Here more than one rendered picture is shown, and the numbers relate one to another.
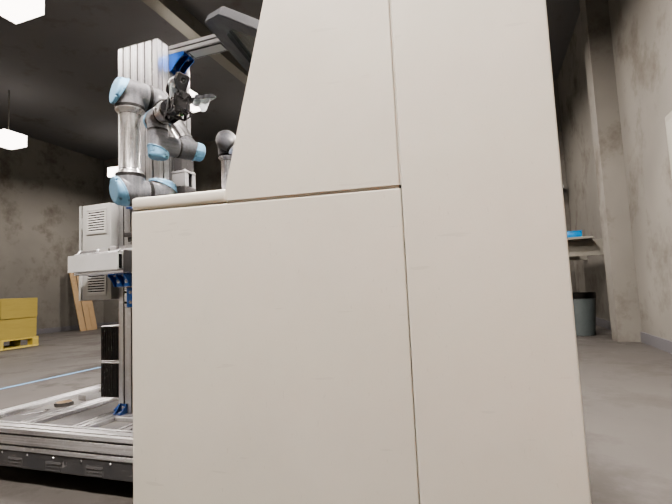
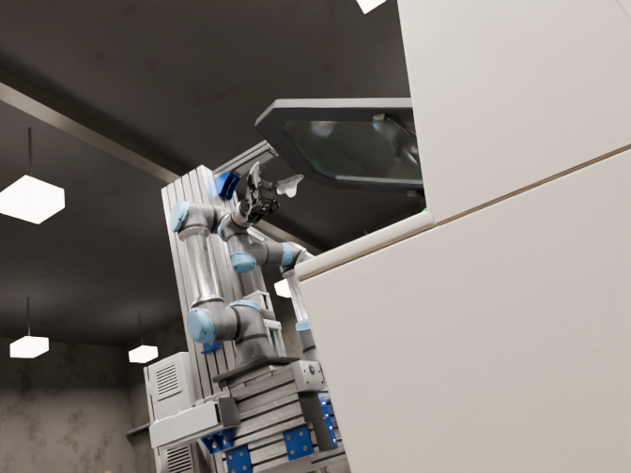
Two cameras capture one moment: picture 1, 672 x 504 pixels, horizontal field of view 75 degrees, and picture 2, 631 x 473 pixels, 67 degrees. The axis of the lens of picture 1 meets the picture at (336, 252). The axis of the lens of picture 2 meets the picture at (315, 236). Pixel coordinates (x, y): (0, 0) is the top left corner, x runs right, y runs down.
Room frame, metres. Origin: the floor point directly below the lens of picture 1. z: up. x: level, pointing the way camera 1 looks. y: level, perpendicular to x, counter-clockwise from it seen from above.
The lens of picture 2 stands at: (0.25, 0.37, 0.71)
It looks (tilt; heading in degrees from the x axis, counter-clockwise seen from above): 24 degrees up; 2
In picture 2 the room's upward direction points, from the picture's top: 17 degrees counter-clockwise
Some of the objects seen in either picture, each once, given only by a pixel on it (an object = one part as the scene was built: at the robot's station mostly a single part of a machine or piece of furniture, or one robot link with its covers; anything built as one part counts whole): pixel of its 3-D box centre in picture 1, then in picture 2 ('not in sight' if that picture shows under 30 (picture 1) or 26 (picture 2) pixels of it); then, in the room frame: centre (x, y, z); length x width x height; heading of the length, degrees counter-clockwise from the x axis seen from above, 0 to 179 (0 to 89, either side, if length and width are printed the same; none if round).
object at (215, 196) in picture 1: (245, 223); (404, 293); (1.25, 0.26, 0.96); 0.70 x 0.22 x 0.03; 168
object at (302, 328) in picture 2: not in sight; (311, 333); (2.36, 0.58, 1.20); 0.13 x 0.12 x 0.14; 7
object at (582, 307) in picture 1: (578, 313); not in sight; (6.04, -3.28, 0.28); 0.47 x 0.45 x 0.57; 161
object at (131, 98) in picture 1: (130, 142); (201, 268); (1.79, 0.84, 1.41); 0.15 x 0.12 x 0.55; 135
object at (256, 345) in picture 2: not in sight; (253, 353); (1.88, 0.74, 1.09); 0.15 x 0.15 x 0.10
